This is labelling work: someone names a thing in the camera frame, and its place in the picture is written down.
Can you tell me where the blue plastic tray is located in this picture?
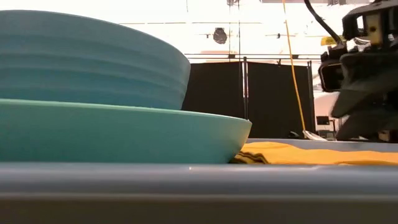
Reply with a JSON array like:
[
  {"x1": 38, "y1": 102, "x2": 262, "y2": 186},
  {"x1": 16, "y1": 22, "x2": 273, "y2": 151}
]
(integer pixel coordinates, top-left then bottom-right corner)
[{"x1": 0, "y1": 138, "x2": 398, "y2": 195}]

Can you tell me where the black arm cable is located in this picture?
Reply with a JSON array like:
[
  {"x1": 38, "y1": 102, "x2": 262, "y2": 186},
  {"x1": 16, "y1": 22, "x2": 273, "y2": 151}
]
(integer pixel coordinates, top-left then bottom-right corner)
[{"x1": 303, "y1": 0, "x2": 343, "y2": 45}]

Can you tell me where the blue plastic bowl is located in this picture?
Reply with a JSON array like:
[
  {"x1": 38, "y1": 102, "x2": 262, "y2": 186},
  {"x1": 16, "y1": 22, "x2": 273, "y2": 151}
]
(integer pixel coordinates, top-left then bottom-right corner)
[{"x1": 0, "y1": 9, "x2": 192, "y2": 111}]

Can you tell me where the teal plastic plate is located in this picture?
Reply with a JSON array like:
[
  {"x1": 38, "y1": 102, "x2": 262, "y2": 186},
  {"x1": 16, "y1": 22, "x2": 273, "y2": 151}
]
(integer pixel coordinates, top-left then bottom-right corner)
[{"x1": 0, "y1": 98, "x2": 253, "y2": 165}]

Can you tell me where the yellow cable tag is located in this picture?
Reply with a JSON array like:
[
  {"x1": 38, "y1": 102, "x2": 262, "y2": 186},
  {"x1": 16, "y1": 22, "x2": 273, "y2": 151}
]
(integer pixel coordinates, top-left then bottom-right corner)
[{"x1": 321, "y1": 35, "x2": 343, "y2": 47}]

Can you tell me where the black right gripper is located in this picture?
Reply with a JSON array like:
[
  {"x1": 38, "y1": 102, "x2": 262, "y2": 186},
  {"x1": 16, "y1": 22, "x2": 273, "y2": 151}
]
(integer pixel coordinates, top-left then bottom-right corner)
[{"x1": 330, "y1": 46, "x2": 398, "y2": 141}]

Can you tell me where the black partition screen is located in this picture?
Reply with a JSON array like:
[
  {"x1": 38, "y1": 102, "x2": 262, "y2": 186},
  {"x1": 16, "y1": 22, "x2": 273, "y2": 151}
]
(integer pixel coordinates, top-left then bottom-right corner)
[{"x1": 181, "y1": 60, "x2": 315, "y2": 139}]

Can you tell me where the yellow hanging cable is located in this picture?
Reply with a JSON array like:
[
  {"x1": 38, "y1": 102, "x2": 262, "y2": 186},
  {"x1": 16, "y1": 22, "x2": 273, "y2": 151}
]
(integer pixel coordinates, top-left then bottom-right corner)
[{"x1": 282, "y1": 0, "x2": 308, "y2": 132}]

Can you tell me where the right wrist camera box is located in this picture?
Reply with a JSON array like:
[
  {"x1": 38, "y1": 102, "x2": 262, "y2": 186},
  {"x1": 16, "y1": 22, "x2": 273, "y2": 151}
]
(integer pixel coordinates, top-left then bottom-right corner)
[{"x1": 318, "y1": 58, "x2": 345, "y2": 93}]

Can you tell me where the black ceiling-hung device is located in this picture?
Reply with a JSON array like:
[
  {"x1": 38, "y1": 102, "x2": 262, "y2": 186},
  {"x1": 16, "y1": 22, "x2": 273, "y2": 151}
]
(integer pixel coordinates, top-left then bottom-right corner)
[{"x1": 212, "y1": 27, "x2": 229, "y2": 45}]

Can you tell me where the orange cloth napkin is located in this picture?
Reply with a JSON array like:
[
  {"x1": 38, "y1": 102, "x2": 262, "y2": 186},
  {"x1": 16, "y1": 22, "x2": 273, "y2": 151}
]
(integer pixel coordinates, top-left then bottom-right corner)
[{"x1": 229, "y1": 141, "x2": 398, "y2": 166}]

